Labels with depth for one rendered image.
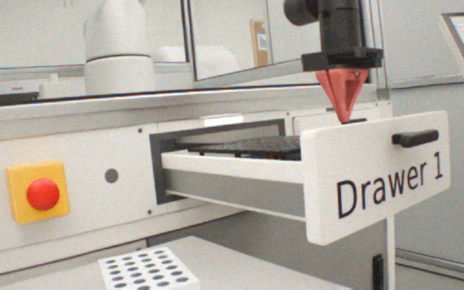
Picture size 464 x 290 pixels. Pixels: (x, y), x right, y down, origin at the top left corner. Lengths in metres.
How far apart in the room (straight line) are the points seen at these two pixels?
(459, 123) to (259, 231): 1.63
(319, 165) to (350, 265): 0.69
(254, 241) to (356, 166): 0.42
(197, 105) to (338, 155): 0.35
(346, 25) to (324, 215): 0.28
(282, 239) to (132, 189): 0.35
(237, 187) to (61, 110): 0.27
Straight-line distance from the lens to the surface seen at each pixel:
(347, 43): 0.57
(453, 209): 2.37
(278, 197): 0.45
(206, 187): 0.56
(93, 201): 0.62
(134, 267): 0.46
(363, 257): 1.10
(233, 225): 0.77
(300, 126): 0.82
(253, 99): 0.77
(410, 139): 0.45
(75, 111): 0.61
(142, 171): 0.64
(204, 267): 0.53
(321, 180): 0.39
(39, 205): 0.53
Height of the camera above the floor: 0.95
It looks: 5 degrees down
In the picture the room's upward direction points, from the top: 5 degrees counter-clockwise
